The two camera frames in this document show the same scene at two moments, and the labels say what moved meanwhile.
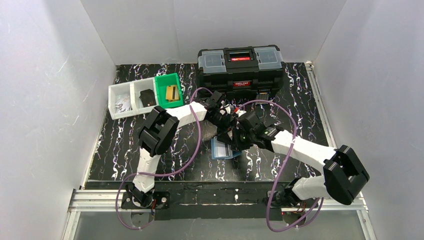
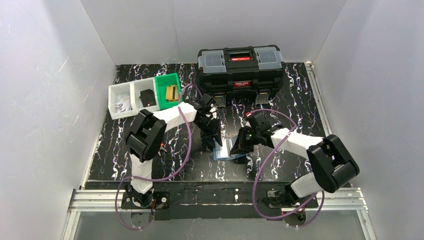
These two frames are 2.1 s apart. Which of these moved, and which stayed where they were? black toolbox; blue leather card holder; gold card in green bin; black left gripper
Moved: black left gripper
Stayed: gold card in green bin; blue leather card holder; black toolbox
